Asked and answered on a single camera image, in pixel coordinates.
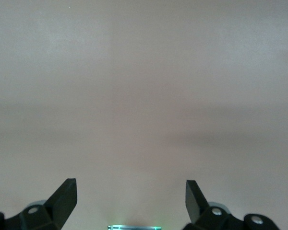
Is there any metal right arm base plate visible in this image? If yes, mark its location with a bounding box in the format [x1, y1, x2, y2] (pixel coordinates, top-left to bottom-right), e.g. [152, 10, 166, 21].
[107, 224, 162, 230]

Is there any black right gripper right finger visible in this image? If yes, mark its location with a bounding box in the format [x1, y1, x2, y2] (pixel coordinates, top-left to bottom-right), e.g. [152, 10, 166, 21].
[182, 180, 278, 230]

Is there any brown table cover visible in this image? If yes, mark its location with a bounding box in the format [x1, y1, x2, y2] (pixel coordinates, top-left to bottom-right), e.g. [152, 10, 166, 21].
[0, 0, 288, 230]

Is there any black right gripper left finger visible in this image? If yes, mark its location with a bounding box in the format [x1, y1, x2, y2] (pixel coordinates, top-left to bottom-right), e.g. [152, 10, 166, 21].
[0, 178, 78, 230]

